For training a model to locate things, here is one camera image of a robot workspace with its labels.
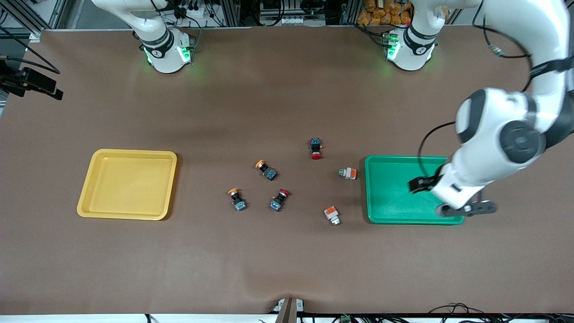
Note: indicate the silver button orange contact block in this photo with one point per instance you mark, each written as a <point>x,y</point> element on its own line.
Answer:
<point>348,173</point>
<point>332,215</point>

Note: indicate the yellow mushroom push button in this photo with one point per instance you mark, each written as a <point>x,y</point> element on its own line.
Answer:
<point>267,171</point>
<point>237,200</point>

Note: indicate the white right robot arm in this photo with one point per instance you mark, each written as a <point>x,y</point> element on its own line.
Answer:
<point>163,49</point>

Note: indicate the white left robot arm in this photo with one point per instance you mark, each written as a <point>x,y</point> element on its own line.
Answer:
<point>493,121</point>

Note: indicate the green plastic tray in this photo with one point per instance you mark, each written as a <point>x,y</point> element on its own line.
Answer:
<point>394,193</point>

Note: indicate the red mushroom push button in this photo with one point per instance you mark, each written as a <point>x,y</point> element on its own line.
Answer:
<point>279,200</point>
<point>316,148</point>

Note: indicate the yellow plastic tray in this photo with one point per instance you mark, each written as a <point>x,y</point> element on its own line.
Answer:
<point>128,184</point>

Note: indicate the green terminal connector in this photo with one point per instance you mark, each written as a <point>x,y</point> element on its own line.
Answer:
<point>344,319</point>

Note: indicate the white power strip with plugs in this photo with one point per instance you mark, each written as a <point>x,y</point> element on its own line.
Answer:
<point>193,11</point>

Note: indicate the orange packets pile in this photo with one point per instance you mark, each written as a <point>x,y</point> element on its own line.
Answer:
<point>383,11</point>

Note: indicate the metal table edge clamp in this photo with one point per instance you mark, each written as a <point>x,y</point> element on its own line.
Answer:
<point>289,309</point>

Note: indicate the aluminium frame profile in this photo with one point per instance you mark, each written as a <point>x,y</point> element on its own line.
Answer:
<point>31,18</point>

